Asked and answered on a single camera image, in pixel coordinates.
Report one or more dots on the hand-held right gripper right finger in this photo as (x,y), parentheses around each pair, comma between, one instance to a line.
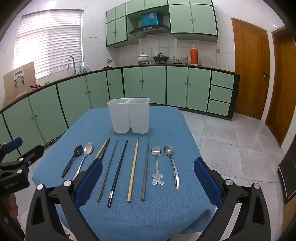
(205,178)

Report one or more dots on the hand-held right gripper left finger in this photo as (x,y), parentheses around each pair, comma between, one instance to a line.
(92,178)

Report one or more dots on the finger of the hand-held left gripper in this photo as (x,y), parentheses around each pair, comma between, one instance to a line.
(34,153)
(12,144)

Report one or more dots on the grey chopstick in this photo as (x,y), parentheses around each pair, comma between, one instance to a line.
(145,171)
(107,171)

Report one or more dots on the black spoon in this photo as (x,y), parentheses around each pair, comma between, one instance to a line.
(78,151)

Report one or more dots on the plain silver spoon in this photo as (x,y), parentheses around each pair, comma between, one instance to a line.
(168,150)

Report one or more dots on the white two-compartment utensil holder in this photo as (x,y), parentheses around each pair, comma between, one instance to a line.
(138,115)

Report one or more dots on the person's left hand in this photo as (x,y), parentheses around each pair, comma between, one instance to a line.
(13,206)

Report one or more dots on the blue tablecloth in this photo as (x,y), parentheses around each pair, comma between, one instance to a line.
(161,208)

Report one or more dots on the red cloth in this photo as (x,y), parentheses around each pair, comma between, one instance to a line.
(35,86)

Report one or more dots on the brown cardboard box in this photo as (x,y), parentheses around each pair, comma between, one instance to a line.
(25,78)

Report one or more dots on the black framed panel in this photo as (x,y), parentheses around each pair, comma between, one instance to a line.
(289,176)

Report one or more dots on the chrome kitchen faucet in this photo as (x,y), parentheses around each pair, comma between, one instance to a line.
(74,67)

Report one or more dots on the white window blinds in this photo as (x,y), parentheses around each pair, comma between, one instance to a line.
(50,46)

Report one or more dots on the green base cabinets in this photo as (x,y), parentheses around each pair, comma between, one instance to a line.
(152,85)

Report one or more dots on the steel kettle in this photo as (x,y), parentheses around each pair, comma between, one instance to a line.
(109,63)

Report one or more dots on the plain wooden door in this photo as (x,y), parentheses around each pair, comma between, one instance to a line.
(284,92)

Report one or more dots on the stack of bowls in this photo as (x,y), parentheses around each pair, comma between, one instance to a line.
(184,60)
(171,59)

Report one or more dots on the orange thermos flask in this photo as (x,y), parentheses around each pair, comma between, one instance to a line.
(193,55)

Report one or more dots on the black wok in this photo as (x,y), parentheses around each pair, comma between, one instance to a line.
(160,58)

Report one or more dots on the white cooking pot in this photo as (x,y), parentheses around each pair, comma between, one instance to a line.
(143,58)

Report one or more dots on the steel range hood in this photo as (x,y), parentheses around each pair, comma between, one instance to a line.
(149,31)

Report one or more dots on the blue box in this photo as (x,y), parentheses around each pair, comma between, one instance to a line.
(150,19)

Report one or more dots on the green wall cabinets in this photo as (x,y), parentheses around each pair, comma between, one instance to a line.
(180,20)

